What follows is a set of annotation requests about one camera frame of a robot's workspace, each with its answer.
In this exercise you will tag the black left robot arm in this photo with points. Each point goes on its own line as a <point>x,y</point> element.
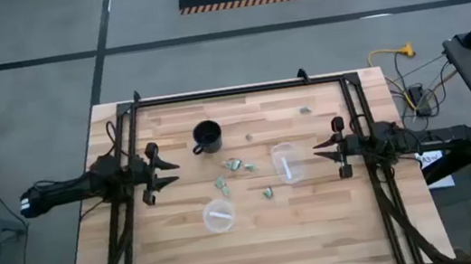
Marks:
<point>66,193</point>

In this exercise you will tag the green white sweetener packet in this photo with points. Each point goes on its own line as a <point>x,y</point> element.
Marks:
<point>237,164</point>
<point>250,167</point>
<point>220,182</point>
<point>267,193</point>
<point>305,110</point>
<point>229,164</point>
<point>225,191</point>

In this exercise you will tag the black mug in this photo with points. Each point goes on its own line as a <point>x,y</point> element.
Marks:
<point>208,136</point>

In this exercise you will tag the white paper label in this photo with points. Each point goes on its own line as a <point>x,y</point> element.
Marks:
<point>431,159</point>

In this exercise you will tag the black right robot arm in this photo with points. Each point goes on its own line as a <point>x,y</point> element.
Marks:
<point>437,137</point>

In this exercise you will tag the round clear plastic container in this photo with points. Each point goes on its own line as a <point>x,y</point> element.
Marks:
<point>219,224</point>

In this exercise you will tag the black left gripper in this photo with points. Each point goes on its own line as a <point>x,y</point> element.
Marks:
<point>150,175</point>

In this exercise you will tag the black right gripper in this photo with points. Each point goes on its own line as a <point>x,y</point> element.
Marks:
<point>349,146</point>

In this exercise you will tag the white paper sheet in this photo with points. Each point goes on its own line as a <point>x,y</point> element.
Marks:
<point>443,182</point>

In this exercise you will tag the black power strip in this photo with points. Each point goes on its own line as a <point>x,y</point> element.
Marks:
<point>419,101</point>

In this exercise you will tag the rectangular clear plastic container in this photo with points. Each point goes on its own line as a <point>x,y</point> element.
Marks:
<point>294,156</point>

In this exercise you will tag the black aluminium table frame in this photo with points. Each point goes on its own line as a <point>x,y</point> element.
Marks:
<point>234,91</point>

